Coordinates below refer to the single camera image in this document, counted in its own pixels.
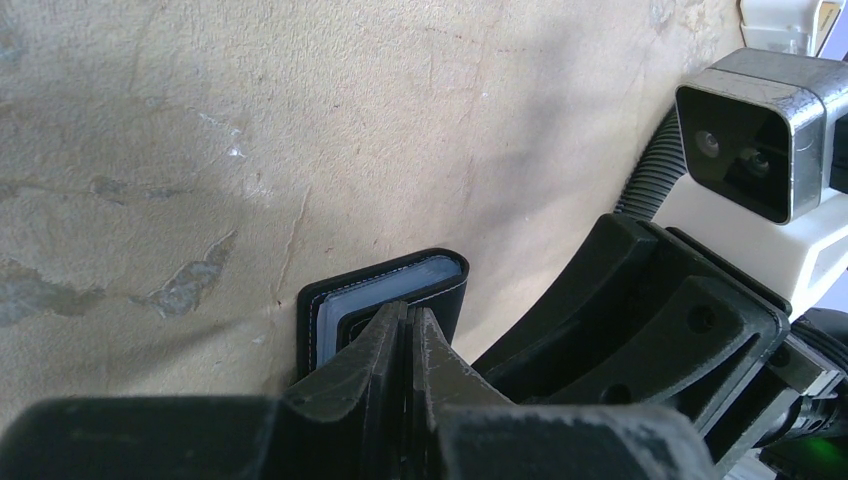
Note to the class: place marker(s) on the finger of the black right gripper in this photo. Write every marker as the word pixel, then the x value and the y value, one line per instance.
pixel 645 314

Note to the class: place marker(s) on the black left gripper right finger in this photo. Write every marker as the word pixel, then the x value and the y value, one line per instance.
pixel 461 427

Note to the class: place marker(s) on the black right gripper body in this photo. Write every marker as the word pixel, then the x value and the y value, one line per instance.
pixel 809 441

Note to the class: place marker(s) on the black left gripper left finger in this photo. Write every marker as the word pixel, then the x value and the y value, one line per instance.
pixel 343 421

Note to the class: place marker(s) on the black leather card holder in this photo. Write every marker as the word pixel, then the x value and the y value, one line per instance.
pixel 332 313

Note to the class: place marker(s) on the white plastic tray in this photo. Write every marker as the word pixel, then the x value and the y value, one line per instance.
pixel 789 26

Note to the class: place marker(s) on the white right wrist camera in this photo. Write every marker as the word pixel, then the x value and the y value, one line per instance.
pixel 765 143

